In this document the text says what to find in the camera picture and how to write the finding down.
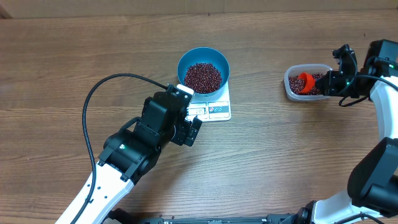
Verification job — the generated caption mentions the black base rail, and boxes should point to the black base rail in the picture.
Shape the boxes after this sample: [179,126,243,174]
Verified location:
[102,208,312,224]

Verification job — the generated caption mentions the white digital kitchen scale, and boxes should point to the white digital kitchen scale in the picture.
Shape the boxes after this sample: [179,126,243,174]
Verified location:
[186,82,231,122]

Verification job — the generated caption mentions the blue bowl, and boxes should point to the blue bowl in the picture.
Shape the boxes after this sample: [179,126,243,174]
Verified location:
[177,47,230,96]

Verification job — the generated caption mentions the red measuring scoop blue handle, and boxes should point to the red measuring scoop blue handle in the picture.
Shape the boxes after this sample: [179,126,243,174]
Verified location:
[298,72,315,94]

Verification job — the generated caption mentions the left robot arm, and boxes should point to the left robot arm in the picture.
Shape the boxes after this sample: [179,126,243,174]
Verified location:
[57,84,202,223]

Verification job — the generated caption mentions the clear plastic container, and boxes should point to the clear plastic container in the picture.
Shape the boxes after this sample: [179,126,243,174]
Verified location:
[284,63,332,102]

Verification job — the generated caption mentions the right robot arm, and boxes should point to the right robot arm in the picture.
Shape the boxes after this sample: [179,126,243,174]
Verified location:
[294,39,397,223]

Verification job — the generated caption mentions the red beans in bowl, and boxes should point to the red beans in bowl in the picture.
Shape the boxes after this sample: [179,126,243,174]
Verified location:
[184,63,222,94]

